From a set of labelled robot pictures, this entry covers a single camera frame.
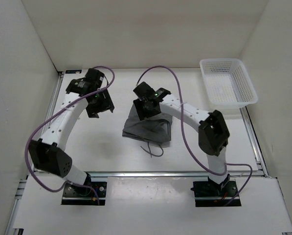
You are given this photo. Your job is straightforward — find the grey drawstring shorts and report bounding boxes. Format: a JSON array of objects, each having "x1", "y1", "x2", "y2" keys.
[{"x1": 122, "y1": 105, "x2": 173, "y2": 157}]

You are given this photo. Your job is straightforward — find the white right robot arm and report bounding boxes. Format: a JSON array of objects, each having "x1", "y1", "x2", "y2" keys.
[{"x1": 133, "y1": 82, "x2": 230, "y2": 196}]

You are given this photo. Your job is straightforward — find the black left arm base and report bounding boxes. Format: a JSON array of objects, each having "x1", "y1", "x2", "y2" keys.
[{"x1": 61, "y1": 180, "x2": 107, "y2": 206}]

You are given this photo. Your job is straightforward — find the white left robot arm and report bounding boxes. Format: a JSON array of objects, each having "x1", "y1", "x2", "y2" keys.
[{"x1": 26, "y1": 68, "x2": 114, "y2": 196}]

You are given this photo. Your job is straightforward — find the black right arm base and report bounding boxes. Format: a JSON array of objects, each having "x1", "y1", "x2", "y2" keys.
[{"x1": 191, "y1": 181, "x2": 238, "y2": 208}]

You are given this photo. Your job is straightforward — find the white perforated plastic basket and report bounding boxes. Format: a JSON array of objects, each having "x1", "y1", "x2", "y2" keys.
[{"x1": 200, "y1": 58, "x2": 258, "y2": 111}]

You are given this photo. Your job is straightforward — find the aluminium table edge rail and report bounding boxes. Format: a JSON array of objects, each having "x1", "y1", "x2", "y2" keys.
[{"x1": 30, "y1": 170, "x2": 266, "y2": 181}]

